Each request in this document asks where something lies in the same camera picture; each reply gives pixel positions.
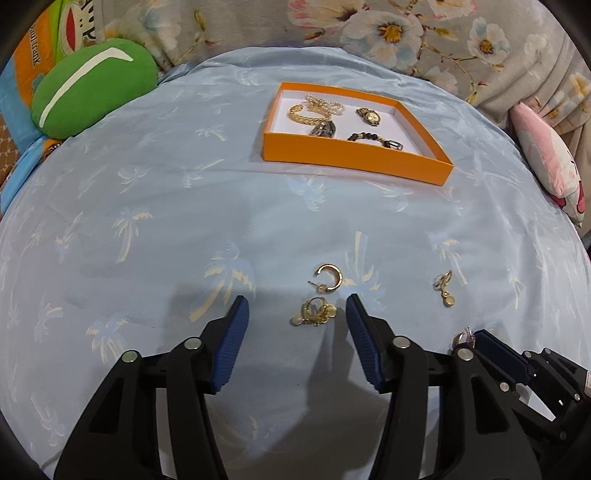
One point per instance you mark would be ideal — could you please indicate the colourful cartoon blanket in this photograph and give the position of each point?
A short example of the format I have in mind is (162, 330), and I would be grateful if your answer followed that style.
(27, 64)

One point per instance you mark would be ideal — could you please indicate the orange cardboard box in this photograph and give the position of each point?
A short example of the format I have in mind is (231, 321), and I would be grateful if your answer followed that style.
(346, 159)

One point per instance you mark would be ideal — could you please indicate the green pillow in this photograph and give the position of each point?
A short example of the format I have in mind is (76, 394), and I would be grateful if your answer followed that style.
(92, 87)

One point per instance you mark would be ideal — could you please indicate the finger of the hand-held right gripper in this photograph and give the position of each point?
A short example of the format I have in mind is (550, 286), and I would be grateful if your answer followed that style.
(498, 355)

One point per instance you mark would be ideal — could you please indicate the gold hoop earring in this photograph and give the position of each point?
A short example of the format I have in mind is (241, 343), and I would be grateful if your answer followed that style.
(339, 277)

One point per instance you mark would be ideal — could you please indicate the pink plush pillow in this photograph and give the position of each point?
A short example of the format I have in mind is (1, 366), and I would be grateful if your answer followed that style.
(549, 157)

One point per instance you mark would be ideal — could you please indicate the gold earrings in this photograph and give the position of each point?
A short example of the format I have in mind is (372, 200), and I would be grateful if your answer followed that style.
(314, 311)

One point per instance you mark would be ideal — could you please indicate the grey floral blanket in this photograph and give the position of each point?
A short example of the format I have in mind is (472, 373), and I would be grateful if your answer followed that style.
(323, 23)

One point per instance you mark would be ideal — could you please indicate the small gold earring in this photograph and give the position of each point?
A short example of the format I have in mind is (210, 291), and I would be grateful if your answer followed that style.
(464, 338)

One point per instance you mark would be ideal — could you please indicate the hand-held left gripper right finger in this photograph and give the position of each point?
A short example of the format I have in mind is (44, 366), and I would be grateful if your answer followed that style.
(362, 341)

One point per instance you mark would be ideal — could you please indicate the gold wristwatch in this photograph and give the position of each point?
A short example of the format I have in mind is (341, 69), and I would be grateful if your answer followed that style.
(371, 117)

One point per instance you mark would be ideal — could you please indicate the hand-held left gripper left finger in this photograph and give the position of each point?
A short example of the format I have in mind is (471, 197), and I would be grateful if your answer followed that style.
(231, 346)

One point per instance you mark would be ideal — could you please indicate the gold braided bangle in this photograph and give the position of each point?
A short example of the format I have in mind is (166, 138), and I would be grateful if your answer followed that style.
(300, 117)

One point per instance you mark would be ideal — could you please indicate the gold drop earring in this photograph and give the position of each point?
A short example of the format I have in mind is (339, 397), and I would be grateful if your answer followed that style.
(449, 301)

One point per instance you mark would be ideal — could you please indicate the silver wristwatch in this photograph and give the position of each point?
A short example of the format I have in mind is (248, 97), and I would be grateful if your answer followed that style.
(325, 129)

